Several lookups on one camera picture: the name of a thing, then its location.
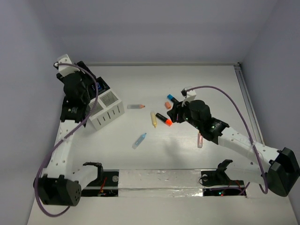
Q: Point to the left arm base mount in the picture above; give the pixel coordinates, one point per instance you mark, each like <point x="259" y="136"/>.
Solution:
<point x="95" y="181"/>

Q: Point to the aluminium rail at wall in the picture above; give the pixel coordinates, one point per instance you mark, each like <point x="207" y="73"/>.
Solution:
<point x="257" y="134"/>

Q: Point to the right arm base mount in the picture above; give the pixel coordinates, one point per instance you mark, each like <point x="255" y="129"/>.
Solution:
<point x="217" y="183"/>

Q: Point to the orange marker cap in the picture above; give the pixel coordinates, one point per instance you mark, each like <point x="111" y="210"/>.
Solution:
<point x="168" y="105"/>

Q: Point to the black highlighter orange cap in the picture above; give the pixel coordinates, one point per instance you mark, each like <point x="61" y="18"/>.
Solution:
<point x="164" y="119"/>

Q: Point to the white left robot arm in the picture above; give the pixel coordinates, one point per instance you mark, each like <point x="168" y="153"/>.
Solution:
<point x="56" y="182"/>

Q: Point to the black highlighter blue cap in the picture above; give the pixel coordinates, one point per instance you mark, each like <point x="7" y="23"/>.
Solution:
<point x="172" y="99"/>

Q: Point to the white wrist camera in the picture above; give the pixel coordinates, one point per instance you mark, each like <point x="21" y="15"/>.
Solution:
<point x="189" y="95"/>
<point x="65" y="66"/>

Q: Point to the black slotted organizer box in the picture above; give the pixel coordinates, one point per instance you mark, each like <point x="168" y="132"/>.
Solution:
<point x="102" y="86"/>

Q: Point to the yellow uncapped marker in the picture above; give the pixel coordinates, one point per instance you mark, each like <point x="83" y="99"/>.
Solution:
<point x="153" y="119"/>

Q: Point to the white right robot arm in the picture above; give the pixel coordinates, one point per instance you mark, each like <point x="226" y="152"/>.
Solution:
<point x="278" y="169"/>

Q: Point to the light blue marker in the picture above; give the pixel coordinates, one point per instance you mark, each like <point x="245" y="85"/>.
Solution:
<point x="139" y="141"/>

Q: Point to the orange-tipped clear marker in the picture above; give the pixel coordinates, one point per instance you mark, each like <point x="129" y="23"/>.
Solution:
<point x="135" y="106"/>

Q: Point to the white slotted organizer box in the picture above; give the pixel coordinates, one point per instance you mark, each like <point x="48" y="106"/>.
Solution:
<point x="106" y="109"/>

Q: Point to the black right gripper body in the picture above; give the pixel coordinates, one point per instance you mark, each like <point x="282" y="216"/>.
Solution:
<point x="184" y="114"/>

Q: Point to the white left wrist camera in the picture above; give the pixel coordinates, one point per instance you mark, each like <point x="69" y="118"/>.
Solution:
<point x="65" y="66"/>

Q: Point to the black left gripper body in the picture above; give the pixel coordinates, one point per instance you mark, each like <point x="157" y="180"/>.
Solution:
<point x="82" y="69"/>

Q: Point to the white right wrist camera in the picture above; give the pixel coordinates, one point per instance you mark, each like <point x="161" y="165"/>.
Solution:
<point x="189" y="95"/>

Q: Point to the pink marker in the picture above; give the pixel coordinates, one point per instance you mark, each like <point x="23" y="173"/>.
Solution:
<point x="199" y="141"/>

